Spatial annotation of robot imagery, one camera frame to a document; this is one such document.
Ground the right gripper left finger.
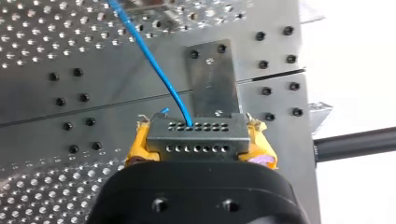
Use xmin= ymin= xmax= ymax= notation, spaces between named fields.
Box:
xmin=124 ymin=114 xmax=161 ymax=168

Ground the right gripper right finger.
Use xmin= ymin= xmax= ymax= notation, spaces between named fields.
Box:
xmin=237 ymin=112 xmax=278 ymax=171

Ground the blue cable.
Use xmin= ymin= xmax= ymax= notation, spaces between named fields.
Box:
xmin=106 ymin=0 xmax=251 ymax=161

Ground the black bar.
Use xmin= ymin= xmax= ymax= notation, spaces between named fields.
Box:
xmin=313 ymin=126 xmax=396 ymax=163

